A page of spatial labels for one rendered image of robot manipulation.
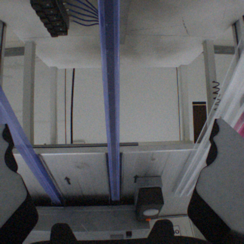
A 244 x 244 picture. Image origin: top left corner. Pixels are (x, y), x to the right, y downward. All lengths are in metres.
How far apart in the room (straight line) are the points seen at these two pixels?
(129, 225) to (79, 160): 0.16
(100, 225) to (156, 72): 1.84
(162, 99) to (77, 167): 1.78
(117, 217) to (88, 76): 1.77
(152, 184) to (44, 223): 0.21
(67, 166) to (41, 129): 1.80
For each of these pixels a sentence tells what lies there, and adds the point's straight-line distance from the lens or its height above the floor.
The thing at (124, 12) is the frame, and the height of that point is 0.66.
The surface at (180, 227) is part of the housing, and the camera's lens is 0.53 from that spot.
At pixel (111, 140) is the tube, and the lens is 0.21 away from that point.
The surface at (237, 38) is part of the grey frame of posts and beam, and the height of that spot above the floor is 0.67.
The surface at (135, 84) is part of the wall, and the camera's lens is 1.99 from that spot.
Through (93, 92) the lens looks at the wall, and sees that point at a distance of 1.98.
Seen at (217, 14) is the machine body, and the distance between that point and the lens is 0.63.
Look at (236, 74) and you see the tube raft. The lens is 0.19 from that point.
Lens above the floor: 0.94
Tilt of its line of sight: 3 degrees down
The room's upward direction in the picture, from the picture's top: 178 degrees clockwise
